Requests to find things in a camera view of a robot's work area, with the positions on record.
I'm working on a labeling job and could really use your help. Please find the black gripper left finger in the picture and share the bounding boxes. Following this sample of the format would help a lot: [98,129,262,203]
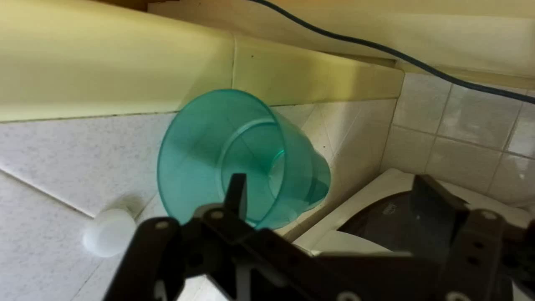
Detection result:
[101,173,335,301]

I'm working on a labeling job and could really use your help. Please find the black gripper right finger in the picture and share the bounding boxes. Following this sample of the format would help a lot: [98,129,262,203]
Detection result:
[411,173,535,301]

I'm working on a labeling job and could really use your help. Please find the teal plastic cup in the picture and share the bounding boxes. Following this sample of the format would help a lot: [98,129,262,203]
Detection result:
[155,89,332,231]

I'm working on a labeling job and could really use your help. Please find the small white round cap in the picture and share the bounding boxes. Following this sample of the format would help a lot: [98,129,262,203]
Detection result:
[81,208,138,260]

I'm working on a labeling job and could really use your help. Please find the white microwave oven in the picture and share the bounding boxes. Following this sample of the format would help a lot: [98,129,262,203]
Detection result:
[290,166,535,260]

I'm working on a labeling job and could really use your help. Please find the black power cord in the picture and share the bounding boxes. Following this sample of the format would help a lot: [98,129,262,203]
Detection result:
[252,0,535,106]

